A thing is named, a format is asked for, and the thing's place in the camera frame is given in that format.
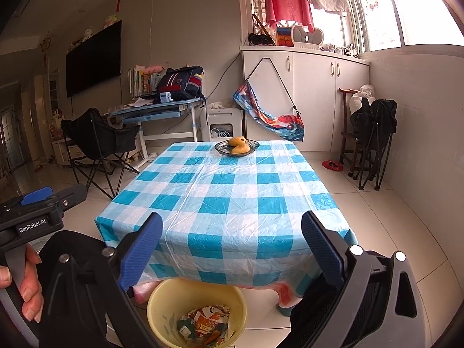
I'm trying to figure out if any white plastic stool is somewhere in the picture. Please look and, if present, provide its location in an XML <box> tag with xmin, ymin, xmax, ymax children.
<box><xmin>205</xmin><ymin>107</ymin><xmax>245</xmax><ymax>142</ymax></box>

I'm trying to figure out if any black wall television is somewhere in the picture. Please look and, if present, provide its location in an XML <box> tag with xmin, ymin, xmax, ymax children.
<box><xmin>65</xmin><ymin>20</ymin><xmax>123</xmax><ymax>98</ymax></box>

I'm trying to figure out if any red hanging garment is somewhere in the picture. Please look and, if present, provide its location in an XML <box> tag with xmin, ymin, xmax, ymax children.
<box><xmin>264</xmin><ymin>0</ymin><xmax>315</xmax><ymax>33</ymax></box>

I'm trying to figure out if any pink table cloth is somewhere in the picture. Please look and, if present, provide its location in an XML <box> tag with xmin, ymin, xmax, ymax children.
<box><xmin>132</xmin><ymin>279</ymin><xmax>314</xmax><ymax>310</ymax></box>

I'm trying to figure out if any white stuffed bag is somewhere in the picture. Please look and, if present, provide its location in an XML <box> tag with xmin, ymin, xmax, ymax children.
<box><xmin>350</xmin><ymin>84</ymin><xmax>378</xmax><ymax>117</ymax></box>

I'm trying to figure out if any dark striped backpack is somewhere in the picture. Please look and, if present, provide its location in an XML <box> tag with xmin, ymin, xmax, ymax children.
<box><xmin>156</xmin><ymin>66</ymin><xmax>205</xmax><ymax>101</ymax></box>

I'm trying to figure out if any orange box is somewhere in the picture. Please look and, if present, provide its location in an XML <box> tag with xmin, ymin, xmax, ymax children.
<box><xmin>276</xmin><ymin>27</ymin><xmax>293</xmax><ymax>46</ymax></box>

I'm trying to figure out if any green printed wrapper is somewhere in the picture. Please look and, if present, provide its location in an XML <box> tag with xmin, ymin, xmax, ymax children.
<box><xmin>177</xmin><ymin>319</ymin><xmax>198</xmax><ymax>339</ymax></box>

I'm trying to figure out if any white low cabinet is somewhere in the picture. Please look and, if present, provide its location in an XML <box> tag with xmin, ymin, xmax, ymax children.
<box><xmin>51</xmin><ymin>138</ymin><xmax>84</xmax><ymax>165</ymax></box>

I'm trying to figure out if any colourful printed sling bag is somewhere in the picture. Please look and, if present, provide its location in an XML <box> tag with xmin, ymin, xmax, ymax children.
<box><xmin>233</xmin><ymin>56</ymin><xmax>306</xmax><ymax>143</ymax></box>

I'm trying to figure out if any black bag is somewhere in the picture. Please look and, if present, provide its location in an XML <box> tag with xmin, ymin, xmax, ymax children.
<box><xmin>248</xmin><ymin>32</ymin><xmax>274</xmax><ymax>46</ymax></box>

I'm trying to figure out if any orange peel piece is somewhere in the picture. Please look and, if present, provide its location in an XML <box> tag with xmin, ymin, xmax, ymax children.
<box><xmin>201</xmin><ymin>328</ymin><xmax>227</xmax><ymax>346</ymax></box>

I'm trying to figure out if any window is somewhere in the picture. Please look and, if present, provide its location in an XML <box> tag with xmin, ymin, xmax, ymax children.
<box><xmin>341</xmin><ymin>0</ymin><xmax>464</xmax><ymax>53</ymax></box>

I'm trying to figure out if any dark glass fruit plate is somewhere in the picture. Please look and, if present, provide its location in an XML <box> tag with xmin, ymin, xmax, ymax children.
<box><xmin>214</xmin><ymin>139</ymin><xmax>260</xmax><ymax>157</ymax></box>

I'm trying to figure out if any blue white study desk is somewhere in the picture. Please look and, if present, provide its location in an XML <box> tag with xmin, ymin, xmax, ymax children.
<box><xmin>109</xmin><ymin>96</ymin><xmax>207</xmax><ymax>169</ymax></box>

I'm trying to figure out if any folded black camping chair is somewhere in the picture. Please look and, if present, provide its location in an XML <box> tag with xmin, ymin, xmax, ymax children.
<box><xmin>350</xmin><ymin>99</ymin><xmax>398</xmax><ymax>191</ymax></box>

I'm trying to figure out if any row of books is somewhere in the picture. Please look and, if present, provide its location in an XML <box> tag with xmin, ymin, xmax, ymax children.
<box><xmin>128</xmin><ymin>66</ymin><xmax>162</xmax><ymax>97</ymax></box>

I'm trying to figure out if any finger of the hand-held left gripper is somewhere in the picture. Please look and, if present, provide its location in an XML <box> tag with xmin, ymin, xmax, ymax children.
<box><xmin>43</xmin><ymin>184</ymin><xmax>88</xmax><ymax>213</ymax></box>
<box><xmin>20</xmin><ymin>186</ymin><xmax>54</xmax><ymax>207</ymax></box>

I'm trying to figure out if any blue white checked tablecloth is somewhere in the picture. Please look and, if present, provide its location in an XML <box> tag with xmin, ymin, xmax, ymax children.
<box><xmin>95</xmin><ymin>139</ymin><xmax>359</xmax><ymax>291</ymax></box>

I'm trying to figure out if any person's left hand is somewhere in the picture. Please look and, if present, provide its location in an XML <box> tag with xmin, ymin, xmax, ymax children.
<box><xmin>0</xmin><ymin>244</ymin><xmax>45</xmax><ymax>322</ymax></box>

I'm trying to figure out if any dark wooden chair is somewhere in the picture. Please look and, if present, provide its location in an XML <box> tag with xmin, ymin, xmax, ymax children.
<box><xmin>339</xmin><ymin>87</ymin><xmax>367</xmax><ymax>178</ymax></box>

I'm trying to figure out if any open black camping chair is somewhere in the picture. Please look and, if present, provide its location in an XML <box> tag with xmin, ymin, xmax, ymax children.
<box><xmin>60</xmin><ymin>108</ymin><xmax>142</xmax><ymax>198</ymax></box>

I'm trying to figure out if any yellow plastic bin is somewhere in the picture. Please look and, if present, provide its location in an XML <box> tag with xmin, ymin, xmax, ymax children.
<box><xmin>147</xmin><ymin>278</ymin><xmax>248</xmax><ymax>348</ymax></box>

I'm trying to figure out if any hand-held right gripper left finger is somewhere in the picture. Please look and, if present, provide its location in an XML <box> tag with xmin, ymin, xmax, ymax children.
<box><xmin>38</xmin><ymin>212</ymin><xmax>164</xmax><ymax>348</ymax></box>

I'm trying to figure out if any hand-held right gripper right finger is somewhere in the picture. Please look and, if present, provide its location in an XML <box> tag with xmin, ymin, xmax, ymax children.
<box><xmin>301</xmin><ymin>210</ymin><xmax>423</xmax><ymax>348</ymax></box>

